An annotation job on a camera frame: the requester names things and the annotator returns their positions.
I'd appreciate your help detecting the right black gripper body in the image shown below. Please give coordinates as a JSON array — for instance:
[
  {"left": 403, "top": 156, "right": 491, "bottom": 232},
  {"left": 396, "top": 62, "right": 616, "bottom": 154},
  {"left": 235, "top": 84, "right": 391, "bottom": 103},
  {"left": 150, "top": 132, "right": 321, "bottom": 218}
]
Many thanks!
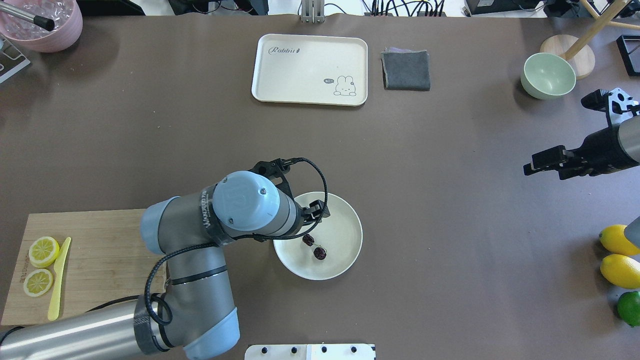
[{"left": 523, "top": 126, "right": 627, "bottom": 180}]

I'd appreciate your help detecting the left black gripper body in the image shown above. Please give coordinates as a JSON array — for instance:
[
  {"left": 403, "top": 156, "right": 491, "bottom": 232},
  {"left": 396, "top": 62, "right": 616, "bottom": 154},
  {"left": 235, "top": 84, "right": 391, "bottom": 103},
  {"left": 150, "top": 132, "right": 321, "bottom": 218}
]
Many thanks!
[{"left": 301, "top": 199, "right": 331, "bottom": 224}]

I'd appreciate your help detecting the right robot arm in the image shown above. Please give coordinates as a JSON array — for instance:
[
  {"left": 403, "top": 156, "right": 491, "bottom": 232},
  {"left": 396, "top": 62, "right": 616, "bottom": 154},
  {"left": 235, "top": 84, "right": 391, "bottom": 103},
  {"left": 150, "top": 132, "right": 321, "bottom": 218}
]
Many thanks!
[{"left": 523, "top": 116, "right": 640, "bottom": 180}]

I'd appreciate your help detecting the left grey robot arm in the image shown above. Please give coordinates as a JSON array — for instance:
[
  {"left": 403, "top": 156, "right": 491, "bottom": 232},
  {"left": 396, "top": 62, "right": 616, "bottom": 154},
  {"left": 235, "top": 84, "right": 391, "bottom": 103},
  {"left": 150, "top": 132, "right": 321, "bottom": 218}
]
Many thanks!
[{"left": 1, "top": 170, "right": 328, "bottom": 360}]

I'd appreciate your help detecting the cream rabbit tray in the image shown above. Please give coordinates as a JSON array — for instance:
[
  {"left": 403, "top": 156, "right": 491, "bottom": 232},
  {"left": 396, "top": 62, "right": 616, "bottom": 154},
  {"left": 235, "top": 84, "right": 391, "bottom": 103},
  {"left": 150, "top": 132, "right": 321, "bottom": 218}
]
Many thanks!
[{"left": 251, "top": 33, "right": 368, "bottom": 107}]

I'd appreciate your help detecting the cream round plate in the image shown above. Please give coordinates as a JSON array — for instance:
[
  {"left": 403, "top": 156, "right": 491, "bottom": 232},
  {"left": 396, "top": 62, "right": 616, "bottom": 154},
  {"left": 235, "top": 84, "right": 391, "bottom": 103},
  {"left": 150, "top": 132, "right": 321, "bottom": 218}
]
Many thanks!
[{"left": 273, "top": 193, "right": 363, "bottom": 281}]

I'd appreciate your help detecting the yellow lemon far from lime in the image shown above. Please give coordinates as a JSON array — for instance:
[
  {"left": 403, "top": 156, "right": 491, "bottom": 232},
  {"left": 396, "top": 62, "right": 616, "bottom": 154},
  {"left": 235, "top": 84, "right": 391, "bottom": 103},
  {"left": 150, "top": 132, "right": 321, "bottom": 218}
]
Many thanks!
[{"left": 598, "top": 224, "right": 640, "bottom": 256}]

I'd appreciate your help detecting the light green bowl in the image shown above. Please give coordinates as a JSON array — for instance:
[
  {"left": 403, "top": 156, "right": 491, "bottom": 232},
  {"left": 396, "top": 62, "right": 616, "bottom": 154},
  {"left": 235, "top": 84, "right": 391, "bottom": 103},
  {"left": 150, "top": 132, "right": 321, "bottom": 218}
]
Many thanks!
[{"left": 519, "top": 52, "right": 578, "bottom": 100}]

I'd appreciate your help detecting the wooden stand with round base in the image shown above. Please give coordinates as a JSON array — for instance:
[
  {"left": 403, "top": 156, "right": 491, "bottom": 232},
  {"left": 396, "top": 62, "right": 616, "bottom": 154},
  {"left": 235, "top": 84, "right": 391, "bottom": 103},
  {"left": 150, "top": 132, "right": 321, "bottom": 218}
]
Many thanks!
[{"left": 539, "top": 0, "right": 639, "bottom": 80}]

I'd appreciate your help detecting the yellow lemon near lime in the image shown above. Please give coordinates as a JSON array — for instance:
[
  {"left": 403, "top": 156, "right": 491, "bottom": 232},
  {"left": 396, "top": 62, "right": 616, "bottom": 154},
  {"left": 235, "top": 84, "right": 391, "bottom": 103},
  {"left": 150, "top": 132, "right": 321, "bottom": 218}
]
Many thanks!
[{"left": 599, "top": 254, "right": 640, "bottom": 289}]

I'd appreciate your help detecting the green lime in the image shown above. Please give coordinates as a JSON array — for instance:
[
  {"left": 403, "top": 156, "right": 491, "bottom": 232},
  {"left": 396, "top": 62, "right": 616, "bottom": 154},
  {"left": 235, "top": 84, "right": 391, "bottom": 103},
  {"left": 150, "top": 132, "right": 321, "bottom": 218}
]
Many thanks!
[{"left": 616, "top": 291, "right": 640, "bottom": 327}]

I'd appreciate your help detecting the grey folded cloth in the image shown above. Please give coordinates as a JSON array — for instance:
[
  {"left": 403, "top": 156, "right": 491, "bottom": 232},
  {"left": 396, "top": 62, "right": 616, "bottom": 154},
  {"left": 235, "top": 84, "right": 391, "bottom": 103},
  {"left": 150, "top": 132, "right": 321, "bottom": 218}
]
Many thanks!
[{"left": 381, "top": 47, "right": 432, "bottom": 92}]

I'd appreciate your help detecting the bamboo cutting board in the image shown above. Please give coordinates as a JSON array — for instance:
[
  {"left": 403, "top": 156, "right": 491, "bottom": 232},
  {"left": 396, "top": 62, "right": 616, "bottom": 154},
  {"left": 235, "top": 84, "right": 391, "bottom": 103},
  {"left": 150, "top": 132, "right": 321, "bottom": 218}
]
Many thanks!
[{"left": 1, "top": 209, "right": 159, "bottom": 326}]

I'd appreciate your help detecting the upper lemon slice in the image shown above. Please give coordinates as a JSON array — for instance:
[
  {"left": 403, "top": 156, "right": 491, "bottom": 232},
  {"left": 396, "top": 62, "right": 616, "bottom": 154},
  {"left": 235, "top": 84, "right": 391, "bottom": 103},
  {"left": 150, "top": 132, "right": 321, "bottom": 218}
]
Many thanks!
[{"left": 28, "top": 235, "right": 61, "bottom": 269}]

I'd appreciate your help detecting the lemon slice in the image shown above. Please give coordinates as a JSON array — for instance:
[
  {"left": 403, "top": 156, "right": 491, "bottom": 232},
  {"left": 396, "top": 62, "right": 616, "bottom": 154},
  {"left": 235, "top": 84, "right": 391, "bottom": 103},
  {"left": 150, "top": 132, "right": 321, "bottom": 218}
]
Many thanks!
[
  {"left": 23, "top": 268, "right": 54, "bottom": 297},
  {"left": 28, "top": 235, "right": 61, "bottom": 269}
]

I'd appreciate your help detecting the yellow plastic knife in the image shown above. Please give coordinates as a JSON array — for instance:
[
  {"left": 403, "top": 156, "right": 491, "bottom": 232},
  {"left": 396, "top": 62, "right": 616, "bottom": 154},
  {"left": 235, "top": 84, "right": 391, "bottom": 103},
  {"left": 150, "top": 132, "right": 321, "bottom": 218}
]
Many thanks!
[{"left": 46, "top": 236, "right": 73, "bottom": 322}]

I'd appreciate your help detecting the lower lemon slice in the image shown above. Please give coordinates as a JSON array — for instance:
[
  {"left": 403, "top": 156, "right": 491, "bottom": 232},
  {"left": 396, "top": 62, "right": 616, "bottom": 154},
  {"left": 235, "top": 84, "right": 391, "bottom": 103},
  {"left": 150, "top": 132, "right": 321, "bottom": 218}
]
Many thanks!
[{"left": 23, "top": 268, "right": 54, "bottom": 297}]

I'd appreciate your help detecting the pink bowl with ice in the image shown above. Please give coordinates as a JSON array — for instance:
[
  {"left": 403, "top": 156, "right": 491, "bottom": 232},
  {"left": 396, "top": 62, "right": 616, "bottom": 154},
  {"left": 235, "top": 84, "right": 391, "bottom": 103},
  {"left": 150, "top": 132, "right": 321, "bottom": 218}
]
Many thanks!
[{"left": 0, "top": 0, "right": 83, "bottom": 53}]

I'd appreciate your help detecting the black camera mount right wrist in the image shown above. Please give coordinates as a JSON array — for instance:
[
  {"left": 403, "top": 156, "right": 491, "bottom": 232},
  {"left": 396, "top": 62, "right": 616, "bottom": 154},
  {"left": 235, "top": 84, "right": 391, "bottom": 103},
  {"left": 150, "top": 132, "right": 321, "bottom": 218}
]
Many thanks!
[{"left": 580, "top": 88, "right": 640, "bottom": 127}]

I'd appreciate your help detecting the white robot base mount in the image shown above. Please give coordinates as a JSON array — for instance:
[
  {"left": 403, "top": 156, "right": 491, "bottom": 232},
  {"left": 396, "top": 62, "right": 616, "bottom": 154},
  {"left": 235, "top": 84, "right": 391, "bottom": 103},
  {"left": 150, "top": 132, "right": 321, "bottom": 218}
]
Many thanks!
[{"left": 244, "top": 342, "right": 377, "bottom": 360}]

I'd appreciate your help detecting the grey metal bracket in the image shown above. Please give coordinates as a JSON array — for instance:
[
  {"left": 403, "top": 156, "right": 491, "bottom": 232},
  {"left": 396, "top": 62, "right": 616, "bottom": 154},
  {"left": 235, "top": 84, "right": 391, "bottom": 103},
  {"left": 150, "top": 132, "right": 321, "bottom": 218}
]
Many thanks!
[{"left": 299, "top": 0, "right": 325, "bottom": 24}]

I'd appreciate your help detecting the black metal scoop handle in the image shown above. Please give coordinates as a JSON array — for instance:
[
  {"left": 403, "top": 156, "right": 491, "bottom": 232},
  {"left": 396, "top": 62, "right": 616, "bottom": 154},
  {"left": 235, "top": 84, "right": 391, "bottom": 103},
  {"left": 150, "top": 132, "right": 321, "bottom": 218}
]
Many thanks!
[{"left": 0, "top": 1, "right": 55, "bottom": 32}]

